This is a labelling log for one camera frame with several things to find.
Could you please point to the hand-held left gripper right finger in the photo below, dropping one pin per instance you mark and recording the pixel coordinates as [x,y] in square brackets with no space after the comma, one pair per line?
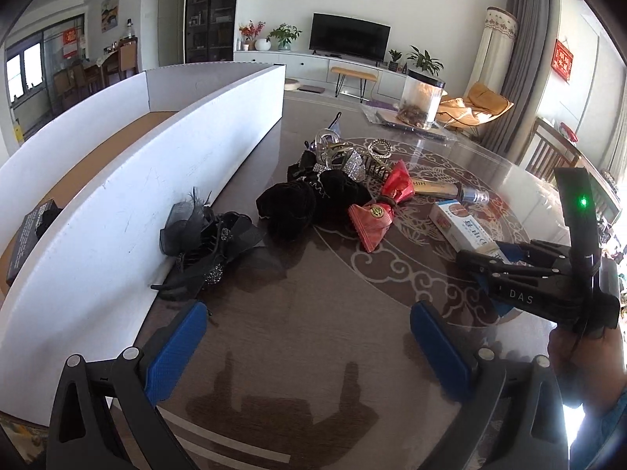
[441,347]

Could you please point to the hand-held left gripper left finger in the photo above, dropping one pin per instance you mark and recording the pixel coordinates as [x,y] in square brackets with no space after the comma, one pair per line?
[174,352]

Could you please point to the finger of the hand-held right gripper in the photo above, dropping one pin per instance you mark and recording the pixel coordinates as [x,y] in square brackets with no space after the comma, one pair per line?
[490,258]
[519,296]

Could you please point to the white orange medicine box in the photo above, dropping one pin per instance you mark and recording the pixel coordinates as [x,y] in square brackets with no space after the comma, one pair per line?
[460,225]

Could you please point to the white foam board divider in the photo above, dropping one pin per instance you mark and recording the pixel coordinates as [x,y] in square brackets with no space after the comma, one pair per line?
[98,225]

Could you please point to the black printed box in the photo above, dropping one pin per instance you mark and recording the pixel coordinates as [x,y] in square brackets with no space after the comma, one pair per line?
[27,245]

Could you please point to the person's right forearm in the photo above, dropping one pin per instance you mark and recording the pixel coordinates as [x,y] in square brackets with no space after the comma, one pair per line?
[607,435]

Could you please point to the glass-topped patterned desktop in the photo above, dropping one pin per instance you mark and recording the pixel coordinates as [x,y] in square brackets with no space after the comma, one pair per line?
[318,328]

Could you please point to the person's right hand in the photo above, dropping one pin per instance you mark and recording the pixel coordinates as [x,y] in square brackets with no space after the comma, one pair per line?
[573,362]

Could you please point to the gold tube with silver cap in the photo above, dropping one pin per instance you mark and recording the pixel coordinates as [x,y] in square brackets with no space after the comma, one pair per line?
[441,188]

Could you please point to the wooden slatted chair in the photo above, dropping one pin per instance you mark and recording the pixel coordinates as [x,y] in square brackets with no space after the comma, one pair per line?
[546,149]

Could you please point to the small red object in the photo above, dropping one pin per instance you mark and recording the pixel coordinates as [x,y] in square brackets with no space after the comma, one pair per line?
[568,133]

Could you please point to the red bow hair clip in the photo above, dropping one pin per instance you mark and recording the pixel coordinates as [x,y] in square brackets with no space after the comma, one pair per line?
[374,220]

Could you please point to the black rhinestone bow hair claw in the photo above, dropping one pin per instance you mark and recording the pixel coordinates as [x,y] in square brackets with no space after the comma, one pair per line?
[230,240]

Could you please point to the black mesh feather hair flower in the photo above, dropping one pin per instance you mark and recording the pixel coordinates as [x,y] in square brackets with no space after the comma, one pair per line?
[188,225]

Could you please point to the silver rhinestone hair accessories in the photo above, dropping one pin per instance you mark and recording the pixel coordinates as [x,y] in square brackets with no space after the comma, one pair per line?
[379,159]

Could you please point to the yellow lounge chair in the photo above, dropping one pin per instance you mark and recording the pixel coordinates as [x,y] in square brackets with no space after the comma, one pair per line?
[482,100]

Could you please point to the black velvet trimmed hair bow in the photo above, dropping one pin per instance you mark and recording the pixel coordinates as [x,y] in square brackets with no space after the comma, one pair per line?
[338,196]

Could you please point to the silver rhinestone hair claw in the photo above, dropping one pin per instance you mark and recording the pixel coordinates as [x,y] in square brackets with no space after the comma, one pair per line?
[353,166]

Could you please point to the clear fish tank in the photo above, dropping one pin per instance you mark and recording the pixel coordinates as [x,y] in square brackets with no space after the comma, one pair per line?
[421,100]

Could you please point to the patterned cloth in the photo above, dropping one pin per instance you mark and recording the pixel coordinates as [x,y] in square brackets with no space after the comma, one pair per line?
[19,443]

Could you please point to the grey curtain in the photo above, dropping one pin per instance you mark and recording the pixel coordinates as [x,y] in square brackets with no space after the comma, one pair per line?
[524,58]

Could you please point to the covered floor air conditioner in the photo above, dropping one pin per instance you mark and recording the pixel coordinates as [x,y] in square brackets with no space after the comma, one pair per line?
[494,49]

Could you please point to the large leafy potted plant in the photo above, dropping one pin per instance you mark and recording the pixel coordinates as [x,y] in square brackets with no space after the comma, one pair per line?
[425,61]

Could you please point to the small potted plant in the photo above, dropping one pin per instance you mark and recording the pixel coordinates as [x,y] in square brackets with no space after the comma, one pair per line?
[394,56]

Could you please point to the wooden bench stool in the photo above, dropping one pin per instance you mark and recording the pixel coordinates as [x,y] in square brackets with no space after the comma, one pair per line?
[353,72]

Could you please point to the white television cabinet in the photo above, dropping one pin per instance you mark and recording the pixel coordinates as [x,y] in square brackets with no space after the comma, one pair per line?
[313,66]

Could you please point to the black television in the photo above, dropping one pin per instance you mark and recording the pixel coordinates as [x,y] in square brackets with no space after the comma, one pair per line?
[350,36]

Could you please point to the round white pouffe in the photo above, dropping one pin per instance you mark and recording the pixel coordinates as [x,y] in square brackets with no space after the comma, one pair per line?
[292,84]

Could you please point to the brown dining chair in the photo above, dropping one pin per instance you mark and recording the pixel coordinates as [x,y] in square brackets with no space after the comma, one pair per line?
[128,58]

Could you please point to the bushy green potted plant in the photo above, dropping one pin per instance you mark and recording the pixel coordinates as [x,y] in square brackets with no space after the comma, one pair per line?
[284,34]

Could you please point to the round white vase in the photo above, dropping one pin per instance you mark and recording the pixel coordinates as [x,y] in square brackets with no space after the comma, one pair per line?
[263,44]

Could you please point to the clear bottle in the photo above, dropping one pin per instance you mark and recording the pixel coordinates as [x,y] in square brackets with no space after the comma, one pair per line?
[129,29]

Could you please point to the white door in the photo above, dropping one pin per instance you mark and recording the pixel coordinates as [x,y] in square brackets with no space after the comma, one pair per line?
[172,24]

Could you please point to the red window decoration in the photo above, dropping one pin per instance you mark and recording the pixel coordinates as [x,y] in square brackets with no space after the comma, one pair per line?
[70,40]

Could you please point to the red flower bouquet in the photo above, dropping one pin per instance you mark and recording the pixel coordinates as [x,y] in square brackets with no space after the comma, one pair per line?
[251,32]

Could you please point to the dark glass display cabinet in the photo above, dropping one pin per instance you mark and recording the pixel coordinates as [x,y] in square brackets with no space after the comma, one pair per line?
[210,10]

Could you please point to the red wall hanging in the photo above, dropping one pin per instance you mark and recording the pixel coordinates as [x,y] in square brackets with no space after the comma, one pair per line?
[562,60]

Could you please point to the framed wall painting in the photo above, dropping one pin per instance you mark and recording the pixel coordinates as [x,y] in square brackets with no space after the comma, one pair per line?
[110,12]

